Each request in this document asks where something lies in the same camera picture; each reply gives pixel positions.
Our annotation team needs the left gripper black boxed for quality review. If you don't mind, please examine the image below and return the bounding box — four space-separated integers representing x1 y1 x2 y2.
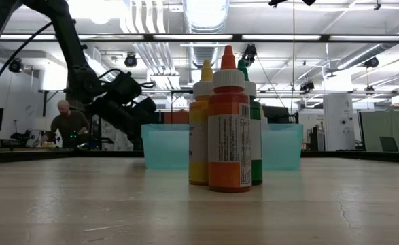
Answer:
88 97 158 150

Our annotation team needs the patterned grey cloth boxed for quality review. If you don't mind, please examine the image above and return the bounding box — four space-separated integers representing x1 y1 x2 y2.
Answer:
99 118 134 152

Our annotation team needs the green translucent plastic bin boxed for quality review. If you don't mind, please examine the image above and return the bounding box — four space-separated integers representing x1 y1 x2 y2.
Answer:
141 122 305 172

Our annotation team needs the black ceiling spotlight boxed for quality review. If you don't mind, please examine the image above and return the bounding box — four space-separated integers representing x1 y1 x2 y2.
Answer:
7 56 25 74
362 56 380 69
123 52 139 69
299 80 315 93
241 43 258 67

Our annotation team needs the black overhead rig bar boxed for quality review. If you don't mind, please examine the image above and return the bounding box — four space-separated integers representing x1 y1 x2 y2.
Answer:
0 33 399 44

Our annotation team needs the large yellow colouring bottle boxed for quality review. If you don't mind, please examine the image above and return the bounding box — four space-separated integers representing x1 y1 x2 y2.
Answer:
188 59 215 186

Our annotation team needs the person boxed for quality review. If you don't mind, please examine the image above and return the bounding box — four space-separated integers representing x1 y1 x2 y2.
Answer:
41 99 91 150

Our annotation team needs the large orange colouring bottle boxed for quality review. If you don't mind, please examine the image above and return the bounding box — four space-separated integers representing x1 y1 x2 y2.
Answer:
207 45 253 194

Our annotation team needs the black desk monitor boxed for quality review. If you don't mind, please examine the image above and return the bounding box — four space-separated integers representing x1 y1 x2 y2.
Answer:
263 105 294 125

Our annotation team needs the large green colouring bottle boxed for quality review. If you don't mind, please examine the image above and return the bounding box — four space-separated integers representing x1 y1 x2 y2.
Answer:
237 59 264 186

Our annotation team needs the grey partition screen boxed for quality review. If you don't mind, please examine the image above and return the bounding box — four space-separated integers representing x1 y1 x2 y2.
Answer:
357 109 399 153

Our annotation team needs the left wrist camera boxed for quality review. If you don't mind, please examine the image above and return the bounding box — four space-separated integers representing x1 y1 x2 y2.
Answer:
109 69 143 103

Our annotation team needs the thin hanging cable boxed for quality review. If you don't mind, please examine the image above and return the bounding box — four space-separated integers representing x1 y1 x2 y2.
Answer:
291 0 296 115

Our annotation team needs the silver ventilation duct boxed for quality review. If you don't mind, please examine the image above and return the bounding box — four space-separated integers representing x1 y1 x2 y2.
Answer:
181 0 230 69

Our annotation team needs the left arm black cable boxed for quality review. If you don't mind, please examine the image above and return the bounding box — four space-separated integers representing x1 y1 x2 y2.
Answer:
0 22 54 101

